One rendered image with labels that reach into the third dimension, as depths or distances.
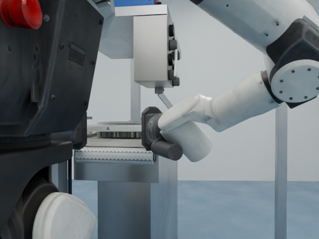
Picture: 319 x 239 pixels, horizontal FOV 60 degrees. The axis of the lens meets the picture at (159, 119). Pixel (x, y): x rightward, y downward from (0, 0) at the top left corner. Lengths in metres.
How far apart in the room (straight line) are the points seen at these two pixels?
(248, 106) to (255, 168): 3.98
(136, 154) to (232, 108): 0.43
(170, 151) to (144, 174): 0.35
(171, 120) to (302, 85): 0.25
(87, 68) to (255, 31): 0.24
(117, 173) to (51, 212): 0.54
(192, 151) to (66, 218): 0.29
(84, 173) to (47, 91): 0.65
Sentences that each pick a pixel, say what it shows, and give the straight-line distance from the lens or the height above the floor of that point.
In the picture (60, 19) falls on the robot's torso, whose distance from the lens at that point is 0.35.
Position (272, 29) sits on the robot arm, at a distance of 0.43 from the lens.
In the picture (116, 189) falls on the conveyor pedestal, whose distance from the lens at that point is 1.05.
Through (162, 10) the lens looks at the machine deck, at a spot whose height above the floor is 1.31.
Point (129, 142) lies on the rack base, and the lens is 0.92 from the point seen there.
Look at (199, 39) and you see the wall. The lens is 4.39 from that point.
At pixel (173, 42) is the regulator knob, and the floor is 1.22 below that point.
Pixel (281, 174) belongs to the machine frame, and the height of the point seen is 0.61.
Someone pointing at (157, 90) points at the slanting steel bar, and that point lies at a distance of 1.02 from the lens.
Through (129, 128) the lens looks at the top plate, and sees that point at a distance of 0.92.
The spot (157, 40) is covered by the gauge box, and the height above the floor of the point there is 1.22.
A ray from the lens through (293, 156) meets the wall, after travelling 4.66.
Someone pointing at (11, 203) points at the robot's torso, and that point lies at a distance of 0.36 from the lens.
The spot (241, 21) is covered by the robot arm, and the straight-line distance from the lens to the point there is 0.42.
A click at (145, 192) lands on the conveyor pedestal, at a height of 0.72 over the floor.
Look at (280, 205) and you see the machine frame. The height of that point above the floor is 0.41.
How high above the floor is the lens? 0.99
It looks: 1 degrees down
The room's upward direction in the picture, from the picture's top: straight up
